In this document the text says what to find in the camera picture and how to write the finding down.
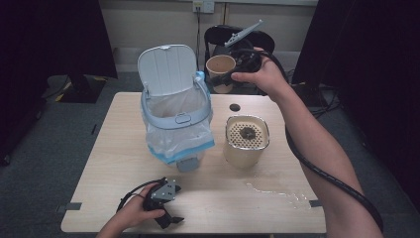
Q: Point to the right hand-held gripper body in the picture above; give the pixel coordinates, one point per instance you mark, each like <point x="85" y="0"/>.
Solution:
<point x="247" y="59"/>

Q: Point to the dark wet tea leaves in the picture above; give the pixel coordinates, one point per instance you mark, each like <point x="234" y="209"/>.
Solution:
<point x="247" y="133"/>

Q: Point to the grey tape strip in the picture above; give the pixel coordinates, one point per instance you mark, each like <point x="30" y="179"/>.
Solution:
<point x="70" y="207"/>
<point x="315" y="203"/>

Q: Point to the brown paper cup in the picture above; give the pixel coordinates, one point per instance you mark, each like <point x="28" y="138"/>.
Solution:
<point x="219" y="64"/>

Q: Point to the black curtain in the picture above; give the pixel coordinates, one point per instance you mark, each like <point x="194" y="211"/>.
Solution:
<point x="379" y="66"/>
<point x="49" y="39"/>

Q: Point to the spilled water puddle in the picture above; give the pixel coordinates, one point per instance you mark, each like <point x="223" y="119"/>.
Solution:
<point x="294" y="197"/>

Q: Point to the black round table grommet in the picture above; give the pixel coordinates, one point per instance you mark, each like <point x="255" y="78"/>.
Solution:
<point x="234" y="107"/>

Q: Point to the beige perforated strainer container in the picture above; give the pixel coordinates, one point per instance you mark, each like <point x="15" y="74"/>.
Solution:
<point x="244" y="155"/>

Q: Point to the small black floor tape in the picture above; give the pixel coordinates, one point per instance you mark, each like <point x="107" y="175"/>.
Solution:
<point x="94" y="129"/>

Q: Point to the person's left hand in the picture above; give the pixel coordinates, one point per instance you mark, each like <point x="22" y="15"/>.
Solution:
<point x="133" y="213"/>

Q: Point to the white wall socket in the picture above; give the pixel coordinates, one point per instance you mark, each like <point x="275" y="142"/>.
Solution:
<point x="208" y="6"/>

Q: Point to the black folding chair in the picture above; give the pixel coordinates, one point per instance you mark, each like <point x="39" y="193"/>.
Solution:
<point x="216" y="34"/>

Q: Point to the person's right hand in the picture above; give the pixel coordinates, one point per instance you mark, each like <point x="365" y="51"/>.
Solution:
<point x="270" y="79"/>

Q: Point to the clear blue-edged trash bag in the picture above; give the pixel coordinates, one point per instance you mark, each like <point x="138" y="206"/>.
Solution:
<point x="178" y="142"/>

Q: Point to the white grey lidded trash can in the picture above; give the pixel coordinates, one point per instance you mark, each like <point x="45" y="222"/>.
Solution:
<point x="166" y="71"/>

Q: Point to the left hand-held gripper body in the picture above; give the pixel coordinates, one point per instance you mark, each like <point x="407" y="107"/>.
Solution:
<point x="165" y="191"/>

